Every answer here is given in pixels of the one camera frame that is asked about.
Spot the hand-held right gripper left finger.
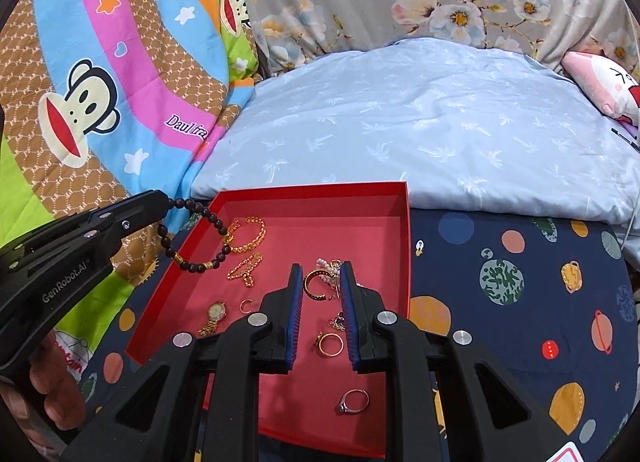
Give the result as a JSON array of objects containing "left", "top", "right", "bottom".
[{"left": 60, "top": 263, "right": 306, "bottom": 462}]

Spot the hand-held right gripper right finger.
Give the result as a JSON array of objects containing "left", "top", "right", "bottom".
[{"left": 339, "top": 261, "right": 576, "bottom": 462}]

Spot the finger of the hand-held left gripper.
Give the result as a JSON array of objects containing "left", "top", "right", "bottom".
[
  {"left": 75, "top": 190, "right": 174, "bottom": 230},
  {"left": 75, "top": 206, "right": 174, "bottom": 249}
]

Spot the gold ring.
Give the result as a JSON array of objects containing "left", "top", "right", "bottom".
[{"left": 314, "top": 332, "right": 345, "bottom": 358}]

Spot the gold chain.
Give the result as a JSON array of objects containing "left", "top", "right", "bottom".
[{"left": 227, "top": 252, "right": 264, "bottom": 287}]

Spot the gold wristwatch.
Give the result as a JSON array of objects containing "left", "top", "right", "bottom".
[{"left": 197, "top": 301, "right": 228, "bottom": 337}]

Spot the dark bead bracelet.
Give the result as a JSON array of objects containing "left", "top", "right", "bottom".
[{"left": 157, "top": 198, "right": 235, "bottom": 273}]

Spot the silver stone ring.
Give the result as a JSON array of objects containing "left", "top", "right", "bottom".
[{"left": 335, "top": 388, "right": 370, "bottom": 415}]

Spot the red cardboard box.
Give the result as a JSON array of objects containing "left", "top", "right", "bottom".
[{"left": 125, "top": 181, "right": 412, "bottom": 460}]

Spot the person's left hand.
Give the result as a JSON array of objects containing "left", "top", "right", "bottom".
[{"left": 0, "top": 331, "right": 87, "bottom": 460}]

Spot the navy planet print blanket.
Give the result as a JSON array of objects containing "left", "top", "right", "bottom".
[{"left": 80, "top": 209, "right": 638, "bottom": 462}]

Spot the colourful monkey cartoon blanket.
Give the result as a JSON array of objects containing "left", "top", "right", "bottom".
[{"left": 0, "top": 0, "right": 261, "bottom": 388}]

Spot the light blue pillow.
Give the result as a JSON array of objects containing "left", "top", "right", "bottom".
[{"left": 192, "top": 36, "right": 640, "bottom": 225}]

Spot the white red-edged card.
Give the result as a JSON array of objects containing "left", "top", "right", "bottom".
[{"left": 547, "top": 443, "right": 583, "bottom": 462}]

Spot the pink plush toy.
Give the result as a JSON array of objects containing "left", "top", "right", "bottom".
[{"left": 560, "top": 50, "right": 640, "bottom": 143}]

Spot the pearl bracelet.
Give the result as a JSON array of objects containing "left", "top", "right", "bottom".
[{"left": 316, "top": 257, "right": 346, "bottom": 293}]

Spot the gold chain bangle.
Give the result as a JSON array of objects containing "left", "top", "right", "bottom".
[{"left": 222, "top": 216, "right": 267, "bottom": 255}]

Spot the white cable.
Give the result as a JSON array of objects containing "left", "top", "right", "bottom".
[{"left": 620, "top": 202, "right": 640, "bottom": 247}]

